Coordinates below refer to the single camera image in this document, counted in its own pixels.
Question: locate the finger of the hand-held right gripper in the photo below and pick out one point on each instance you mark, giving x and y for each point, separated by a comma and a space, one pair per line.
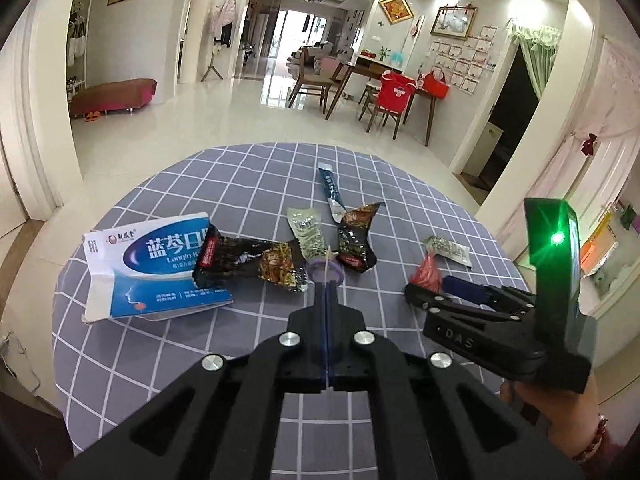
425, 297
462, 284

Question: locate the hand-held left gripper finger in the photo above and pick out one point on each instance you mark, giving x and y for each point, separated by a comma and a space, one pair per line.
332, 320
320, 320

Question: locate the red plastic wrapper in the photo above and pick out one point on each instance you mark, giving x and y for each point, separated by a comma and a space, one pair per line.
427, 275

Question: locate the clear purple plastic cap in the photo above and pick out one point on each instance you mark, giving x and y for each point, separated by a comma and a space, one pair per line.
314, 274

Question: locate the person's right forearm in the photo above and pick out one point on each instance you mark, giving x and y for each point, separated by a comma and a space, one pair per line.
612, 452

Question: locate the person's right hand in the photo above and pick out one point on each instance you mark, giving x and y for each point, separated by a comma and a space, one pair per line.
545, 405

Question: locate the small pale green packet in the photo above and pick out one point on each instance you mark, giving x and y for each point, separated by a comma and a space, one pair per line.
447, 249

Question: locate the small black snack wrapper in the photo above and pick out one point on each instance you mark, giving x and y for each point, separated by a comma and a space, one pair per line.
355, 240

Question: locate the green snack packet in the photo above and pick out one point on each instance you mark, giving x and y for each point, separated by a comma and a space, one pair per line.
305, 230

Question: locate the large black snack wrapper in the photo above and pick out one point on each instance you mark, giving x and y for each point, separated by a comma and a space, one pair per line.
250, 260

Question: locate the dark blue sachet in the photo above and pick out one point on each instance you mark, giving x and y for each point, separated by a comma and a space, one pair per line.
331, 190

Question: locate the yellow box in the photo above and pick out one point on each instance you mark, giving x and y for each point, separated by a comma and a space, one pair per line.
597, 245

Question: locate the grey checked tablecloth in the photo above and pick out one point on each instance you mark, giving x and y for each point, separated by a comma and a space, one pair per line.
250, 185

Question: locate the blue white medicine box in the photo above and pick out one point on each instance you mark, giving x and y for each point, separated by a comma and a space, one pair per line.
150, 270

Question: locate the wooden chair with red bag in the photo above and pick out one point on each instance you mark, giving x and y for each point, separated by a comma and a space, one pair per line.
387, 117

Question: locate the dark red bow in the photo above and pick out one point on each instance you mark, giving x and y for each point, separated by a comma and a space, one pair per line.
590, 143

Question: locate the red cloth bag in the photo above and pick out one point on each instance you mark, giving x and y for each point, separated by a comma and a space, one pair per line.
395, 91

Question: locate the pink lace curtain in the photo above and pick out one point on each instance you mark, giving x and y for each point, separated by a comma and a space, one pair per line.
590, 120

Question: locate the teal ornament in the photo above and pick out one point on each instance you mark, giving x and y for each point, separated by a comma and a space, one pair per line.
397, 57

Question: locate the dark wooden dining table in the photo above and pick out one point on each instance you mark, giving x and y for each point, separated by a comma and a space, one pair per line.
360, 71

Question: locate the wooden dining chair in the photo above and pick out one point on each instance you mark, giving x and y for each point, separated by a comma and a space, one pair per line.
310, 82

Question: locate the small potted plant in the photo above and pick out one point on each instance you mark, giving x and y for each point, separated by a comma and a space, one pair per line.
384, 52

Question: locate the green curtain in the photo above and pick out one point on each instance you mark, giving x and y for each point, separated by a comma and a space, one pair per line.
535, 35

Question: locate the framed white bird picture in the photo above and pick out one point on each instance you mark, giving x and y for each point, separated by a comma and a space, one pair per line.
454, 22

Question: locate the grey sofa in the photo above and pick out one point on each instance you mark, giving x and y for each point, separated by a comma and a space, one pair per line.
312, 52

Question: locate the wooden coat stand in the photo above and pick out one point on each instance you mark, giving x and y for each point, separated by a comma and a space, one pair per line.
214, 65

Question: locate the diamond red gold picture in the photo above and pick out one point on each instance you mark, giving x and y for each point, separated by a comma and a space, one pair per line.
396, 10

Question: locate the black hanging bag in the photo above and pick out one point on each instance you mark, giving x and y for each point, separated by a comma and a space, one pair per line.
226, 35

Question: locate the brown upholstered bench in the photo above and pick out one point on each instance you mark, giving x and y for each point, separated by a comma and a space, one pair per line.
112, 96

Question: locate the orange slippers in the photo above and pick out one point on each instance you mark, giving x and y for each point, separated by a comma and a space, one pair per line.
92, 116

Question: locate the pink white jacket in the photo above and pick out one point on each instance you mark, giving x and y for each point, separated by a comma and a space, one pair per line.
223, 12

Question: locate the white clothes rack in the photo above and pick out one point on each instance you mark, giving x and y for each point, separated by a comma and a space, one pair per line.
77, 35

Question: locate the wall of paper certificates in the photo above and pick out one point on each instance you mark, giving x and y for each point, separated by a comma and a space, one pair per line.
467, 62

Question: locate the red round wall ornament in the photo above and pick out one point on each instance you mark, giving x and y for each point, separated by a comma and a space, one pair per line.
415, 27

